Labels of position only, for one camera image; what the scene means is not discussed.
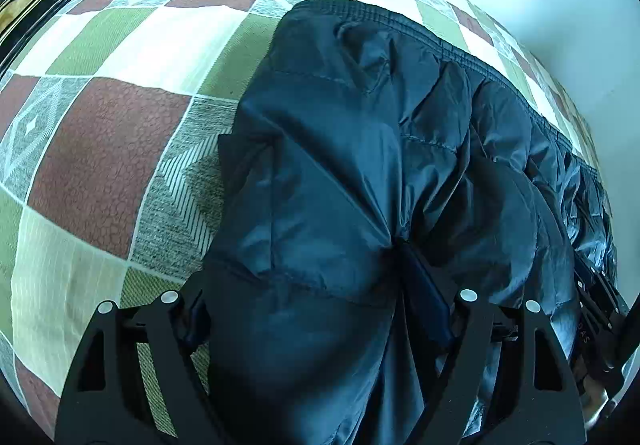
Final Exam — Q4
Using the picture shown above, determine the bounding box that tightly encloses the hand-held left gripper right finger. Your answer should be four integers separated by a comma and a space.
397, 240, 587, 445

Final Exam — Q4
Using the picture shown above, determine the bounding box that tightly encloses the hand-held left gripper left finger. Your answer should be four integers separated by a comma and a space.
54, 270, 227, 445

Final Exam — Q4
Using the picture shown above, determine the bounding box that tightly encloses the black puffer jacket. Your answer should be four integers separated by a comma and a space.
202, 0, 619, 445

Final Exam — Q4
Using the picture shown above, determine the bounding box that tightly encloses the checkered bed sheet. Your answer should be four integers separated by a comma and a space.
0, 0, 603, 442

